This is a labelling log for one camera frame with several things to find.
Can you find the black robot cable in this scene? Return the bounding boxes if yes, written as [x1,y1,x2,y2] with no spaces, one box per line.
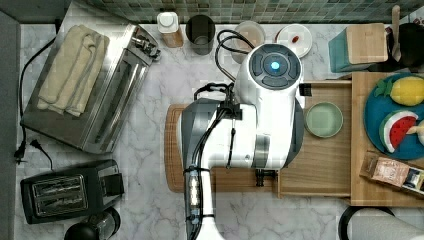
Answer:
[192,29,256,169]

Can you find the plush watermelon slice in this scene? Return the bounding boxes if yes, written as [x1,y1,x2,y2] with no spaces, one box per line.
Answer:
[379,110,418,153]

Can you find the teal box bamboo lid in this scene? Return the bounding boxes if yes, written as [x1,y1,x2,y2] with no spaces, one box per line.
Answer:
[328,23,388,73]

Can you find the clear cereal container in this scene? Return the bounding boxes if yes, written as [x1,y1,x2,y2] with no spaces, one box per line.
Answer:
[231,21,265,64]

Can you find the white lid red knob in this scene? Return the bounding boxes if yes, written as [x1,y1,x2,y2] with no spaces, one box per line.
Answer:
[274,24,313,58]

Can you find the black coffee grinder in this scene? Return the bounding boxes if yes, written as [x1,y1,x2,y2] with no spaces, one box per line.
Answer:
[64,207,121,240]

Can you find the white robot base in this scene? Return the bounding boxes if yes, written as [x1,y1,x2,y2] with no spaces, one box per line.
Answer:
[338,206,424,240]

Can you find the white lidded spice jar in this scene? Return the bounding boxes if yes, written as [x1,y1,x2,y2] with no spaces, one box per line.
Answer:
[157,12,184,48]

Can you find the black utensil pot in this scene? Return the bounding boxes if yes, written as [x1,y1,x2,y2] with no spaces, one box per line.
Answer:
[386,23,424,68]

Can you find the blue round plate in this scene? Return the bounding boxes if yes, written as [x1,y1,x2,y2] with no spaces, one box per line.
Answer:
[363,73,424,161]

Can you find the black cylindrical cup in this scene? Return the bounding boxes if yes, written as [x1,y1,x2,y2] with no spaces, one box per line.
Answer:
[185,15,216,55]

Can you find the black power cord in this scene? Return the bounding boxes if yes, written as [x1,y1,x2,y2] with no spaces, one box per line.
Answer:
[13,19,63,172]

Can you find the stainless steel toaster oven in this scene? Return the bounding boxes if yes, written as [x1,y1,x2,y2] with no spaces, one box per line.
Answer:
[20,2,162,155]

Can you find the wooden drawer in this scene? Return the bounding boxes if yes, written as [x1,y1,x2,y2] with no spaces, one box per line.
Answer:
[273,80,352,198]

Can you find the cream plush toy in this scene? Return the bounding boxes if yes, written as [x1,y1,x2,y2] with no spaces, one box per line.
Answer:
[407,120,424,145]

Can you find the green ceramic plate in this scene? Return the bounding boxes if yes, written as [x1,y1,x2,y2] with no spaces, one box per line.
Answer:
[305,102,344,138]

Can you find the black two-slot toaster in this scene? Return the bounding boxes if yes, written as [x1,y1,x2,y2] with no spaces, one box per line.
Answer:
[20,159,124,224]

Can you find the beige folded towel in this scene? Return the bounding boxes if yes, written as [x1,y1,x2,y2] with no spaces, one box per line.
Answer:
[37,25,110,117]

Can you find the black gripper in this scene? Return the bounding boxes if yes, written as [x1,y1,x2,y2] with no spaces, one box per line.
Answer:
[255,169,276,187]

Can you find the yellow plush lemon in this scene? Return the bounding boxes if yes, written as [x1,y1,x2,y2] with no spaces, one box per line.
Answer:
[374,76,424,106]

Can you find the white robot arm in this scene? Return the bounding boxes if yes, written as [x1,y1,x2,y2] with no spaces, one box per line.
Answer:
[177,43,303,240]

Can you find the wooden cutting board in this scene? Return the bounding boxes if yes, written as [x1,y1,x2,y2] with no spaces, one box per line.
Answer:
[164,104,278,193]

